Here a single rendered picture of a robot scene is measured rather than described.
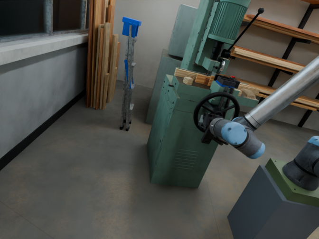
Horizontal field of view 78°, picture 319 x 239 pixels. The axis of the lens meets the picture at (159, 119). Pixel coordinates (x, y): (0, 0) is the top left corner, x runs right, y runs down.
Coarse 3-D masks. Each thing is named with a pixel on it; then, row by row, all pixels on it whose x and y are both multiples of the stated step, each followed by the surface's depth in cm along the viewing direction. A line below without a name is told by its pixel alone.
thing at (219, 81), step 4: (216, 80) 130; (220, 80) 125; (224, 80) 121; (232, 80) 128; (236, 80) 126; (220, 84) 123; (224, 84) 122; (228, 84) 122; (232, 84) 123; (236, 84) 126; (236, 88) 127
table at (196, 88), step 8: (176, 80) 135; (176, 88) 132; (184, 88) 129; (192, 88) 130; (200, 88) 131; (208, 88) 134; (200, 96) 133; (240, 96) 137; (216, 104) 127; (224, 104) 127; (232, 104) 128; (240, 104) 140; (248, 104) 140; (256, 104) 141
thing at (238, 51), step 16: (304, 0) 301; (304, 16) 320; (288, 32) 295; (304, 32) 285; (240, 48) 304; (288, 48) 340; (272, 64) 310; (288, 64) 312; (240, 80) 347; (272, 80) 365; (304, 96) 366
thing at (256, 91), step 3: (189, 75) 142; (192, 75) 142; (195, 75) 142; (192, 78) 143; (195, 78) 143; (240, 87) 150; (243, 87) 151; (246, 87) 151; (249, 87) 152; (240, 90) 152; (252, 90) 153; (255, 90) 153; (258, 90) 153; (255, 93) 154
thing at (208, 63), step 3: (207, 57) 143; (204, 60) 146; (207, 60) 140; (210, 60) 135; (213, 60) 137; (204, 63) 145; (207, 63) 139; (210, 63) 135; (213, 63) 135; (216, 63) 135; (219, 63) 136; (204, 66) 144; (207, 66) 138; (210, 66) 136; (207, 69) 137; (210, 69) 137; (213, 69) 137; (216, 69) 137
